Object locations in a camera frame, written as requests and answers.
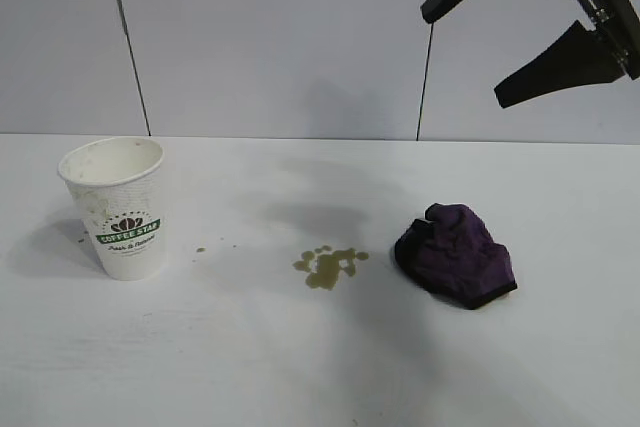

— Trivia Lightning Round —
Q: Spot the brown coffee spill puddle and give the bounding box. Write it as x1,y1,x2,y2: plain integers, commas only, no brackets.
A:
292,244,373,294

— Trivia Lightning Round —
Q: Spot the white paper coffee cup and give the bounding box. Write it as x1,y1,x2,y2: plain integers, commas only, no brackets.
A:
57,136,167,282

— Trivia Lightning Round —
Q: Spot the purple cloth with black hem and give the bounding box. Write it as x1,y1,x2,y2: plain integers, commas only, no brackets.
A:
393,202,519,311

